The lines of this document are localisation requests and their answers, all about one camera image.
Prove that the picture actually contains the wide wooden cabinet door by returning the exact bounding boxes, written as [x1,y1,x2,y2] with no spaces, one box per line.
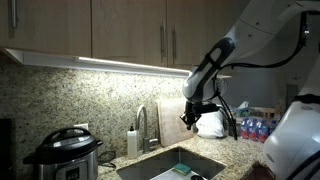
[0,0,92,58]

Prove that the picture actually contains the chrome faucet lever handle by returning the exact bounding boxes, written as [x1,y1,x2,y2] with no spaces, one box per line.
[149,128,161,148]

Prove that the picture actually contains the tissue box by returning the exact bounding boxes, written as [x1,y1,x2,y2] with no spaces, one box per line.
[233,100,255,118]

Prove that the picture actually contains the white wall outlet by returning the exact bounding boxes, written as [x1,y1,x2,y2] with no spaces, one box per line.
[73,122,90,132]

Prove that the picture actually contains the metal cabinet handle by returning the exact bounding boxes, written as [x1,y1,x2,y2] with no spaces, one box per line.
[171,25,178,61]
[10,0,18,30]
[160,19,167,58]

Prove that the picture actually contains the white soap dispenser bottle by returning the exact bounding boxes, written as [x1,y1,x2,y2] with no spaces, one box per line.
[126,124,139,160]

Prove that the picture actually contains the black power cord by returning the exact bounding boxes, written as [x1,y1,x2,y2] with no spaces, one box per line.
[97,150,118,169]

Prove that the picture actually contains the wooden cutting board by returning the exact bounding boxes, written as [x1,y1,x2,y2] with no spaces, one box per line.
[157,97,194,148]

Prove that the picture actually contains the green dish sponge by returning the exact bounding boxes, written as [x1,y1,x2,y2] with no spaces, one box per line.
[173,162,192,176]

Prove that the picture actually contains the under-cabinet light strip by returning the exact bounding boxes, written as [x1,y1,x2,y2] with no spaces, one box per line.
[73,55,192,77]

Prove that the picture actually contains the stainless steel sink basin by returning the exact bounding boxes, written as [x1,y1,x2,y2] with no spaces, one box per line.
[115,146,228,180]

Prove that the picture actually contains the chrome gooseneck faucet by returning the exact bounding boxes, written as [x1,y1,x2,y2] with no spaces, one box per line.
[134,104,152,155]

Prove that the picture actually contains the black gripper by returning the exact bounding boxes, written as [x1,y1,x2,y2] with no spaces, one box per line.
[179,101,219,134]

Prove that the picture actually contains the white plastic bag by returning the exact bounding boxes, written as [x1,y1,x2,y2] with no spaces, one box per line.
[195,109,225,140]

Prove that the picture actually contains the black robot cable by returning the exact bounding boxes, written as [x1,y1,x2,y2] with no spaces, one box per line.
[213,11,311,141]

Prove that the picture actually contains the black appliance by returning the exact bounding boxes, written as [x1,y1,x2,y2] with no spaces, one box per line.
[0,117,17,180]

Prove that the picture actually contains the black silver pressure cooker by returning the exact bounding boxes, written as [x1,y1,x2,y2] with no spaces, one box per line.
[22,126,104,180]

